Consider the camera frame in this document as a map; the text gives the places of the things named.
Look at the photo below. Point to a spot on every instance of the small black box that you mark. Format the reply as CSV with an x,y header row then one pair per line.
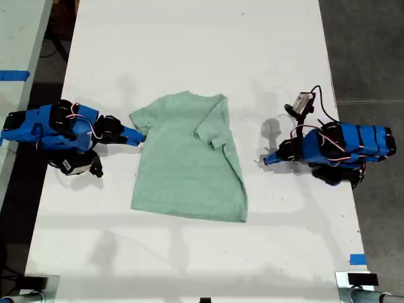
x,y
362,279

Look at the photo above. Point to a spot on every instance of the metal table bracket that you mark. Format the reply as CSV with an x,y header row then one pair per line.
x,y
41,287
344,284

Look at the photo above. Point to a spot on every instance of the blue tape strip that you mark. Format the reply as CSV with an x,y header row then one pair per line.
x,y
358,259
12,75

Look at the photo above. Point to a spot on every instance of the small gripper camera box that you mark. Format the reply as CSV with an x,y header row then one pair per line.
x,y
303,102
75,165

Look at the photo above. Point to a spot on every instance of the white side table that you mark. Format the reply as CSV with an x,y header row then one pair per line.
x,y
19,47

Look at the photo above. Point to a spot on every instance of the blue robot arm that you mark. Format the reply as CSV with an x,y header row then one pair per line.
x,y
34,126
363,139

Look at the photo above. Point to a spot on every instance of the pale green T-shirt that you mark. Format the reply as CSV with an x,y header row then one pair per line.
x,y
183,164

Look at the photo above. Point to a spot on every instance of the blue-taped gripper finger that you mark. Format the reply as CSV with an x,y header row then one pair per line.
x,y
133,141
275,161
134,134
276,154

